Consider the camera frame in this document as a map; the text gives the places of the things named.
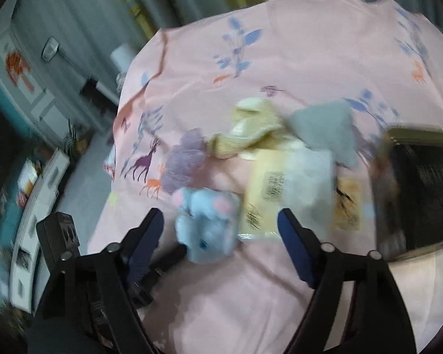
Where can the yellow tissue pack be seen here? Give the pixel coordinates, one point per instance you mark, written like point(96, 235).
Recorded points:
point(269, 188)

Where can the blue plush toy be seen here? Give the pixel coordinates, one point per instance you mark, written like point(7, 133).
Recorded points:
point(206, 228)

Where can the pink deer print bed sheet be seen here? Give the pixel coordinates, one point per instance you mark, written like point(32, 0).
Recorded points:
point(280, 62)

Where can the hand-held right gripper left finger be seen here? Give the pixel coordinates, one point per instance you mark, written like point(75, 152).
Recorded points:
point(147, 236)

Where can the purple fuzzy cloth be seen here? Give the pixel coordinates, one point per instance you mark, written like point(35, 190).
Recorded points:
point(186, 162)

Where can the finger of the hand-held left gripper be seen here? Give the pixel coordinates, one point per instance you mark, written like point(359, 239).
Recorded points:
point(168, 260)

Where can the white low cabinet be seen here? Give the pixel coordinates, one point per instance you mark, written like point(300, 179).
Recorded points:
point(37, 228)

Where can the black and gold box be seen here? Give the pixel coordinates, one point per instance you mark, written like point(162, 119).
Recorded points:
point(421, 191)

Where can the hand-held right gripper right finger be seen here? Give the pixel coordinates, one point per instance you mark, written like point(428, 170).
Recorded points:
point(294, 244)

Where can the white cabinet with orange picture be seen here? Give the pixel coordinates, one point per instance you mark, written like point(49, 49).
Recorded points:
point(18, 70)

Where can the white cylinder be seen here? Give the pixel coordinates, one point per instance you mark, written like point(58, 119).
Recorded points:
point(122, 57)

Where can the dark furniture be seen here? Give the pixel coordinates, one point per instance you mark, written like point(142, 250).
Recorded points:
point(94, 90)

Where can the yellow knit cloth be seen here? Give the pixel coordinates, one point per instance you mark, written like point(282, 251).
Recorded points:
point(251, 125)

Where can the grey soft cloth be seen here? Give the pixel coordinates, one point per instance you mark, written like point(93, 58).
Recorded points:
point(325, 129)

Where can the white wall device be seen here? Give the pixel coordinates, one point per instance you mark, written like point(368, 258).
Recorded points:
point(51, 48)

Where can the yellow patterned curtain strip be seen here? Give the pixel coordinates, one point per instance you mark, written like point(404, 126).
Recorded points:
point(133, 3)

